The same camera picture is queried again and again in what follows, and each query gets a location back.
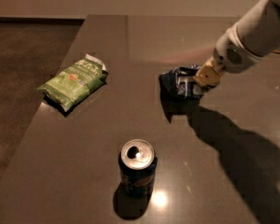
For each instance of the blue pepsi can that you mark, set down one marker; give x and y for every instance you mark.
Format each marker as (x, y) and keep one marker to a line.
(137, 163)

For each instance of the green chip bag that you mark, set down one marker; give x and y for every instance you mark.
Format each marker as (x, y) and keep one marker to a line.
(76, 82)

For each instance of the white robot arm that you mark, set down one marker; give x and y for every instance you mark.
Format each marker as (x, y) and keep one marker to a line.
(246, 43)

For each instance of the blue chip bag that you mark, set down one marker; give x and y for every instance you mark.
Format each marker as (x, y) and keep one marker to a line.
(180, 83)

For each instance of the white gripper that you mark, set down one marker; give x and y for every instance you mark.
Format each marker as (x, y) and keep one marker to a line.
(230, 54)

